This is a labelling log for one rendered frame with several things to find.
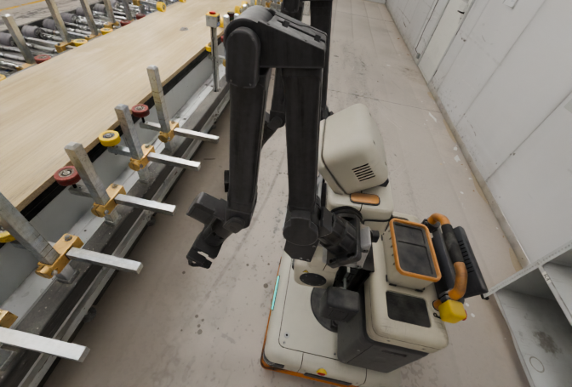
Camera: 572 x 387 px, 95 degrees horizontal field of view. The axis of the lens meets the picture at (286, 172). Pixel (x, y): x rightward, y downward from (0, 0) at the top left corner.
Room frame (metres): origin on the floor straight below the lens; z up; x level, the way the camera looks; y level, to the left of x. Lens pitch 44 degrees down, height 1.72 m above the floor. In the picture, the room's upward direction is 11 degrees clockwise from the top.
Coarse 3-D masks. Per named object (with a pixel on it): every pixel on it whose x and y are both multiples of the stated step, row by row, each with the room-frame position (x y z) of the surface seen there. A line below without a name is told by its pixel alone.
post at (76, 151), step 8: (72, 144) 0.57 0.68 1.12; (80, 144) 0.58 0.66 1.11; (72, 152) 0.55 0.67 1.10; (80, 152) 0.57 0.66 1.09; (72, 160) 0.55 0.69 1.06; (80, 160) 0.56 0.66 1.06; (88, 160) 0.58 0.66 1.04; (80, 168) 0.55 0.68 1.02; (88, 168) 0.56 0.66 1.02; (80, 176) 0.55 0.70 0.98; (88, 176) 0.55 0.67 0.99; (96, 176) 0.58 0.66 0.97; (88, 184) 0.55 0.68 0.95; (96, 184) 0.57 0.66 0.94; (96, 192) 0.55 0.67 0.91; (104, 192) 0.58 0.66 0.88; (96, 200) 0.55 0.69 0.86; (104, 200) 0.56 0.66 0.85; (112, 216) 0.56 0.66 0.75
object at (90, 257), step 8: (16, 240) 0.36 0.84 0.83; (24, 248) 0.35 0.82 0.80; (72, 248) 0.37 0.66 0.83; (80, 248) 0.37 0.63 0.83; (72, 256) 0.34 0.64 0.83; (80, 256) 0.35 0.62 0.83; (88, 256) 0.35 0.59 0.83; (96, 256) 0.36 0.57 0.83; (104, 256) 0.36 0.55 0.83; (112, 256) 0.37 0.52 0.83; (96, 264) 0.34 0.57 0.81; (104, 264) 0.34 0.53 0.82; (112, 264) 0.34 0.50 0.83; (120, 264) 0.35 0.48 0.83; (128, 264) 0.35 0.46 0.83; (136, 264) 0.36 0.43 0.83; (136, 272) 0.34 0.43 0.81
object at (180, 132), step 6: (144, 126) 1.10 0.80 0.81; (150, 126) 1.10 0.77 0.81; (156, 126) 1.10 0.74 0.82; (174, 132) 1.09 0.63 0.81; (180, 132) 1.09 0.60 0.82; (186, 132) 1.10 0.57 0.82; (192, 132) 1.11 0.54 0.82; (198, 132) 1.12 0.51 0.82; (192, 138) 1.09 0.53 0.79; (198, 138) 1.09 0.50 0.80; (204, 138) 1.09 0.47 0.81; (210, 138) 1.09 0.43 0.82; (216, 138) 1.10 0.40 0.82
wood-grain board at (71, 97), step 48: (192, 0) 3.33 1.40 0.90; (240, 0) 3.73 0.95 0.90; (96, 48) 1.70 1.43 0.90; (144, 48) 1.84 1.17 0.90; (192, 48) 2.00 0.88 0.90; (0, 96) 1.00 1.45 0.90; (48, 96) 1.07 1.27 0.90; (96, 96) 1.15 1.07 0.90; (144, 96) 1.24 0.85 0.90; (0, 144) 0.70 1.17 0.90; (48, 144) 0.75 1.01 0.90; (96, 144) 0.83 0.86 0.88
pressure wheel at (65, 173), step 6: (60, 168) 0.63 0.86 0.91; (66, 168) 0.64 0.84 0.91; (72, 168) 0.64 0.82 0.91; (54, 174) 0.60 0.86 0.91; (60, 174) 0.60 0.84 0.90; (66, 174) 0.61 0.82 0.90; (72, 174) 0.61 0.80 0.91; (78, 174) 0.62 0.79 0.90; (60, 180) 0.58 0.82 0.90; (66, 180) 0.58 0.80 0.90; (72, 180) 0.59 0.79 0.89; (78, 180) 0.61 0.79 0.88
